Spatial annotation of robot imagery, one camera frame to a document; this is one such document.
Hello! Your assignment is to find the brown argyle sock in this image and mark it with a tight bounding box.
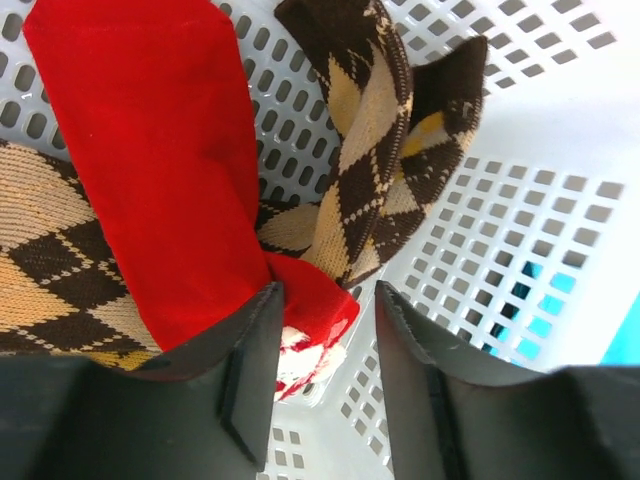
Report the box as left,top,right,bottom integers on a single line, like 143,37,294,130
256,1,488,289
1,140,162,371

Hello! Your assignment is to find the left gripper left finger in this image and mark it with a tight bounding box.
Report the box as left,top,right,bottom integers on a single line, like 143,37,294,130
1,283,284,479

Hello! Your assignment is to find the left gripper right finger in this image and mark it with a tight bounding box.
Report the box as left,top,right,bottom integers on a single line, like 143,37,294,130
375,281,639,479

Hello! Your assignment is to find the white perforated plastic basket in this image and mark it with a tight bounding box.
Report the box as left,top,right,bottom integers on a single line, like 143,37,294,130
1,1,639,479

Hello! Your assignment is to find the teal cloth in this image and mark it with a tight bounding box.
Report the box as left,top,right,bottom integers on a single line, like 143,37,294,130
489,259,640,369

